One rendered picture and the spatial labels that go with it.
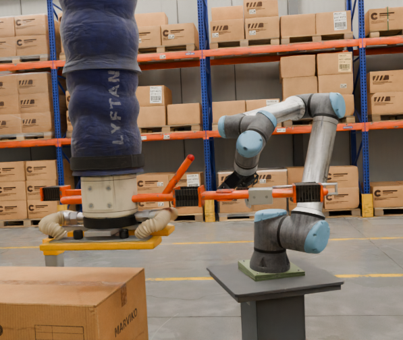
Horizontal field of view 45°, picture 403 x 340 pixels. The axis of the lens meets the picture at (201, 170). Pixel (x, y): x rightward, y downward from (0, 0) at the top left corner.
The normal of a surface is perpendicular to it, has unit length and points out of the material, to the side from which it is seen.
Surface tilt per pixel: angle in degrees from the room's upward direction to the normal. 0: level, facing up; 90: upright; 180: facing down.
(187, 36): 92
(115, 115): 105
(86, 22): 80
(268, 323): 90
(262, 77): 90
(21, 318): 90
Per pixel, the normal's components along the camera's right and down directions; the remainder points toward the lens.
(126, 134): 0.61, -0.25
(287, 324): 0.23, 0.04
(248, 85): -0.11, 0.06
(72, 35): -0.56, 0.10
